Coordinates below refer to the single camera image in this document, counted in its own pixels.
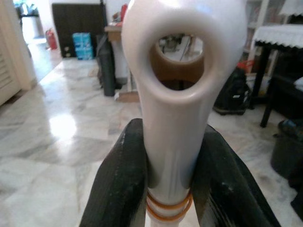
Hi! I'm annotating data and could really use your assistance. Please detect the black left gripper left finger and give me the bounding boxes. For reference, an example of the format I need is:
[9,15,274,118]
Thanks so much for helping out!
[79,117,149,227]

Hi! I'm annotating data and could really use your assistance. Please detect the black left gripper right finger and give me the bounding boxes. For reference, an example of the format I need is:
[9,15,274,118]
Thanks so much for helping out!
[191,124,280,227]

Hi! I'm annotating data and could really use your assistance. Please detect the orange rubber band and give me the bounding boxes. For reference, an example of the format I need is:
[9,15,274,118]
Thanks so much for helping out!
[146,191,194,212]
[146,201,191,222]

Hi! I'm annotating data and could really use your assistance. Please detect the black round bin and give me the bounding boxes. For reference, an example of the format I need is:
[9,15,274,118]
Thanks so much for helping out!
[271,119,303,180]

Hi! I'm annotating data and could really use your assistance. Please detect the brown cardboard piece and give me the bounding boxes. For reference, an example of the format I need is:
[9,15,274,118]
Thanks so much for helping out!
[115,91,140,103]

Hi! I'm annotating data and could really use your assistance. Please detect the black bag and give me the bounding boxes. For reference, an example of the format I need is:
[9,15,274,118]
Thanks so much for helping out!
[213,67,253,116]

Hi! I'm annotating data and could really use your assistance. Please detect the grey rolled mat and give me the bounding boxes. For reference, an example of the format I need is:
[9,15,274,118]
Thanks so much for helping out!
[96,34,116,97]

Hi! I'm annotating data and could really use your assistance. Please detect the black table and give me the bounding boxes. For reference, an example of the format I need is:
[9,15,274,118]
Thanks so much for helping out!
[252,41,303,128]

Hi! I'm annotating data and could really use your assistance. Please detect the brown round wooden stool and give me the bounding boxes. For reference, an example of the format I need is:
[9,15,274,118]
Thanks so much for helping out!
[151,44,205,90]

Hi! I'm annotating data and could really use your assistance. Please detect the red bag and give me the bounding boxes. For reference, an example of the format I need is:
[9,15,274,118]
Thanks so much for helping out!
[236,59,255,74]

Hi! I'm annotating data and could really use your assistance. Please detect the blue bottle pack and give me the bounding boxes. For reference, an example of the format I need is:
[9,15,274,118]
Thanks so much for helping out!
[72,32,95,61]

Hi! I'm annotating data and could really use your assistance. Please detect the red fire extinguisher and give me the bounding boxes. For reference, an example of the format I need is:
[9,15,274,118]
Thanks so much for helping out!
[45,27,58,51]

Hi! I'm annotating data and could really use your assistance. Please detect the white lace table cloth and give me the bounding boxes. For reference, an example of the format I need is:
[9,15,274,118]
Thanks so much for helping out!
[252,25,303,49]

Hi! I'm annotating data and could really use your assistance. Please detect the cream louvred door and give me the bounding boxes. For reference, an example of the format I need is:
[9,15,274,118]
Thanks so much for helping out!
[0,0,36,106]

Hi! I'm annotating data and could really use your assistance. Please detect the dark wicker panel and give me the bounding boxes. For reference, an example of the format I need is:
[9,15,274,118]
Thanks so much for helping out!
[51,2,106,58]

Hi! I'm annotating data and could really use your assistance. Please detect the white shelf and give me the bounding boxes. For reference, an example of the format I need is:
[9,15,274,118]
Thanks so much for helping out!
[243,0,288,74]

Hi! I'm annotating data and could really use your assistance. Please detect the wooden top white pedestal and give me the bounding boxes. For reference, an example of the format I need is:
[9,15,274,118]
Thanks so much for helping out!
[104,25,130,87]

